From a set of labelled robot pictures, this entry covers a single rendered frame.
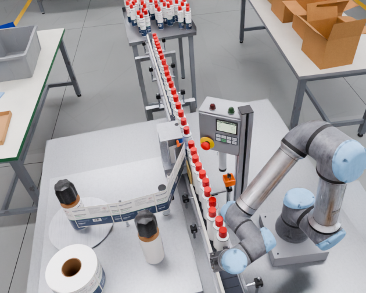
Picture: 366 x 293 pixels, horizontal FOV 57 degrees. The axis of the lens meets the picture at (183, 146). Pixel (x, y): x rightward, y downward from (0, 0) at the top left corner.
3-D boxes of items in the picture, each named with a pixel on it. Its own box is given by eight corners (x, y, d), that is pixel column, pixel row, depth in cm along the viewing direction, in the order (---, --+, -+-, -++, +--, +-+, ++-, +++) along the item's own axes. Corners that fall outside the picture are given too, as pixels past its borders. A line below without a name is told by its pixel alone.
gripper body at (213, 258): (207, 252, 132) (211, 252, 120) (229, 247, 133) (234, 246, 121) (212, 272, 130) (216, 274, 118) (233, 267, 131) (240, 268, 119)
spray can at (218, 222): (211, 241, 151) (211, 214, 137) (222, 238, 151) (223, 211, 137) (215, 252, 147) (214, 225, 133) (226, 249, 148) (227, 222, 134)
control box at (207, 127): (207, 132, 143) (206, 95, 130) (247, 141, 137) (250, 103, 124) (198, 148, 136) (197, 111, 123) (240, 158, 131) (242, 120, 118)
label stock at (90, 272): (90, 252, 151) (81, 235, 141) (114, 285, 140) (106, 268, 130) (49, 282, 143) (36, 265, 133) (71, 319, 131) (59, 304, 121)
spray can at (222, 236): (215, 250, 147) (215, 224, 133) (227, 249, 148) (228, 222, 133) (217, 262, 144) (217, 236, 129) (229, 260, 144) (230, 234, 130)
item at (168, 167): (161, 159, 190) (155, 124, 172) (183, 154, 191) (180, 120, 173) (165, 177, 180) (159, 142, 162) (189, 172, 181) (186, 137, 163)
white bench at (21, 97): (22, 99, 404) (-8, 36, 349) (85, 92, 406) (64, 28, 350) (-37, 239, 267) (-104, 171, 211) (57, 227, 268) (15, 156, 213)
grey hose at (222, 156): (217, 167, 157) (217, 133, 142) (225, 165, 157) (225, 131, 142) (219, 172, 154) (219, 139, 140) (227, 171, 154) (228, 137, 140)
